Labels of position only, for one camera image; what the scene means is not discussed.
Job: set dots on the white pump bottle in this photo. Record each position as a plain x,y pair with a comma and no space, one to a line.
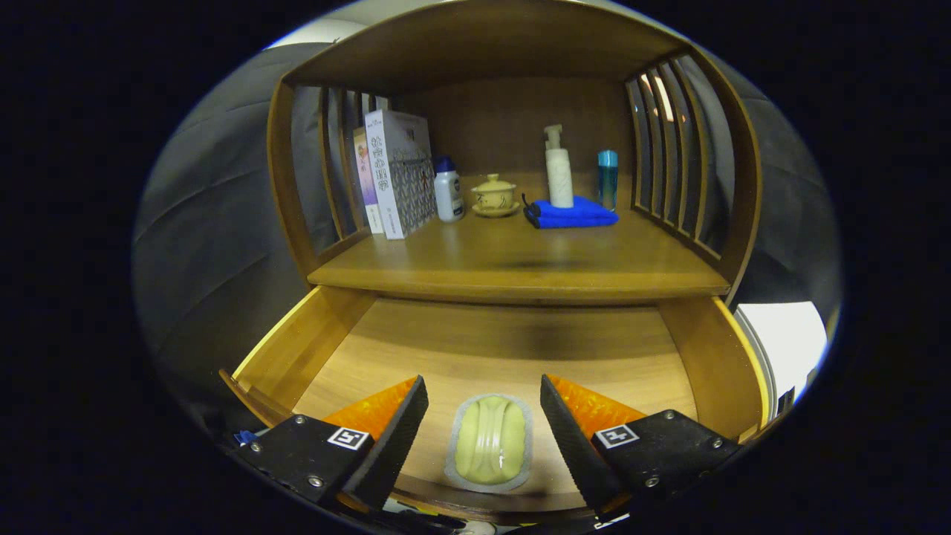
559,174

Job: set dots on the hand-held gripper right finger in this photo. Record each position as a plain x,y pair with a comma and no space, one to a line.
579,446

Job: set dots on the white storage cabinet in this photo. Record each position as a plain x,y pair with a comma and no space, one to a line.
780,342

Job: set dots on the teal transparent bottle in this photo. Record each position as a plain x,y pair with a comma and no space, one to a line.
608,182

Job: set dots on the brown wooden drawer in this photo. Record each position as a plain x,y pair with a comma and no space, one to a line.
505,349

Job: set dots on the white bottle with blue cap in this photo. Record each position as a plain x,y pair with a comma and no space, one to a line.
449,197

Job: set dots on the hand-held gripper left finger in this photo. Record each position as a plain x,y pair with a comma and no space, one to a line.
397,446

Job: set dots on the thin purple book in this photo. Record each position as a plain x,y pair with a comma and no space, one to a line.
365,186

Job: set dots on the yellow lidded ceramic teacup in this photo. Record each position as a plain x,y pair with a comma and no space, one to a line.
494,197

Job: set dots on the brown wooden countertop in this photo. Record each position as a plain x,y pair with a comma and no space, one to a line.
513,253

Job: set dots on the thick white book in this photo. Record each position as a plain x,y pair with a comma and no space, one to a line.
401,178

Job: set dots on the blue folded cloth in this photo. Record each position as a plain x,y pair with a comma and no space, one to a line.
576,214

